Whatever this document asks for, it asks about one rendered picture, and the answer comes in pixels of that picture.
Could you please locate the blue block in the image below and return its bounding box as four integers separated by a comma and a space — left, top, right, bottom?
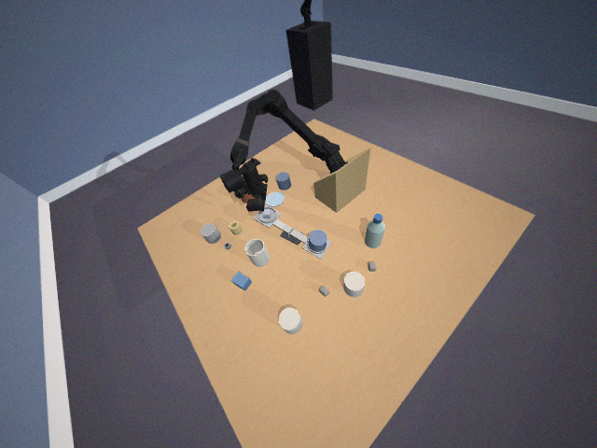
231, 272, 252, 291

